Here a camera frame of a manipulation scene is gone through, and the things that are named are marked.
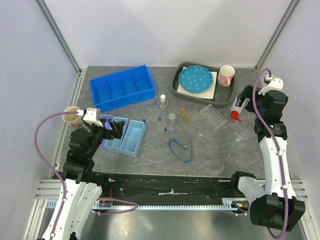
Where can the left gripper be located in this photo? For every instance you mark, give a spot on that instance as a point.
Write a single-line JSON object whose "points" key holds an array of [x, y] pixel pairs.
{"points": [[109, 134]]}

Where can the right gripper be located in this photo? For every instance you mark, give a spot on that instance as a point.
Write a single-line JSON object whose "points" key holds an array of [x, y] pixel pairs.
{"points": [[247, 92]]}

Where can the blue cap test tube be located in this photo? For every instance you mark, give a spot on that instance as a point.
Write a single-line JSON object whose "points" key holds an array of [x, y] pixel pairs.
{"points": [[165, 127], [159, 123], [139, 118]]}

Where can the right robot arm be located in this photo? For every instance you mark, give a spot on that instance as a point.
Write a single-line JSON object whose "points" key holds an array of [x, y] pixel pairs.
{"points": [[274, 206]]}

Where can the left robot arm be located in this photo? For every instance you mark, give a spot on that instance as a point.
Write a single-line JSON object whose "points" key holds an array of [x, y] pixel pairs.
{"points": [[80, 188]]}

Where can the purple small box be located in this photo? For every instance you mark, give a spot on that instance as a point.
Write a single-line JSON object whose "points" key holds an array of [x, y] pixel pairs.
{"points": [[106, 118]]}

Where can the grey oval tray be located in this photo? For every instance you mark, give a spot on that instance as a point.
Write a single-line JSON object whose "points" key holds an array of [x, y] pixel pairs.
{"points": [[221, 97]]}

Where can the light blue middle box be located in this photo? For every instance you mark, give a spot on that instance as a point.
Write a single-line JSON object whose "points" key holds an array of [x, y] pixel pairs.
{"points": [[115, 144]]}

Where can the light blue box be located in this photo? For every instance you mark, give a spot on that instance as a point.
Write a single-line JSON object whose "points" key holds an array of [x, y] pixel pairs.
{"points": [[132, 139], [115, 144]]}

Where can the light blue right box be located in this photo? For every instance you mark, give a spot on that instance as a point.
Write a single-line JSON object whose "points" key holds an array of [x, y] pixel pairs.
{"points": [[132, 139]]}

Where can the pink mug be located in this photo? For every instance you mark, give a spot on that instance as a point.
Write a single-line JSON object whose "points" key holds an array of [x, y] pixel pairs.
{"points": [[225, 75]]}

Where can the white square plate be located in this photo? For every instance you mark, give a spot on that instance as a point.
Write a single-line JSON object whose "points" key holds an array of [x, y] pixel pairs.
{"points": [[208, 94]]}

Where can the clear test tube rack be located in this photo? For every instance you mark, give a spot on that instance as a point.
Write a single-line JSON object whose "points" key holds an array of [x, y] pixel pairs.
{"points": [[213, 117]]}

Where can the blue divided plastic bin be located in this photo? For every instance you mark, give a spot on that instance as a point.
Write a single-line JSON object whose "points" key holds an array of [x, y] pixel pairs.
{"points": [[122, 88]]}

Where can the beige floral mug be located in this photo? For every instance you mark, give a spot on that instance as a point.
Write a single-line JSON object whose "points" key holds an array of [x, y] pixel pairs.
{"points": [[75, 120]]}

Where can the blue dotted plate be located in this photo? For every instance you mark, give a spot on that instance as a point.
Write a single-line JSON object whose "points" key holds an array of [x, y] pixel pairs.
{"points": [[195, 79]]}

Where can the small glass beaker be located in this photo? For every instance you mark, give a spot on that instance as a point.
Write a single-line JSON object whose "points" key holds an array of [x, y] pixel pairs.
{"points": [[172, 117]]}

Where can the clear safety goggles blue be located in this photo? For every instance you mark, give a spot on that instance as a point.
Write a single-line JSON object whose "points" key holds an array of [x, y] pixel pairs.
{"points": [[178, 148]]}

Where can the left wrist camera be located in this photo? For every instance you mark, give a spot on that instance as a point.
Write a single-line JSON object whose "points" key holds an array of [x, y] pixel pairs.
{"points": [[92, 116]]}

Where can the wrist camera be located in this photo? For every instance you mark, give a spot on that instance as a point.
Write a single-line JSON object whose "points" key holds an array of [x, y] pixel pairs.
{"points": [[92, 116], [272, 83]]}

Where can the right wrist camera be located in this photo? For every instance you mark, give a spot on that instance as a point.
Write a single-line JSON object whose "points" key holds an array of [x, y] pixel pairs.
{"points": [[272, 83]]}

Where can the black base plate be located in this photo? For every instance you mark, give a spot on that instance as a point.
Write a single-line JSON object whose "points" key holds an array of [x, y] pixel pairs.
{"points": [[165, 190]]}

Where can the light blue cable duct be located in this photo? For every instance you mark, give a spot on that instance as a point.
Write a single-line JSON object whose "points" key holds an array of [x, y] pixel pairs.
{"points": [[227, 205]]}

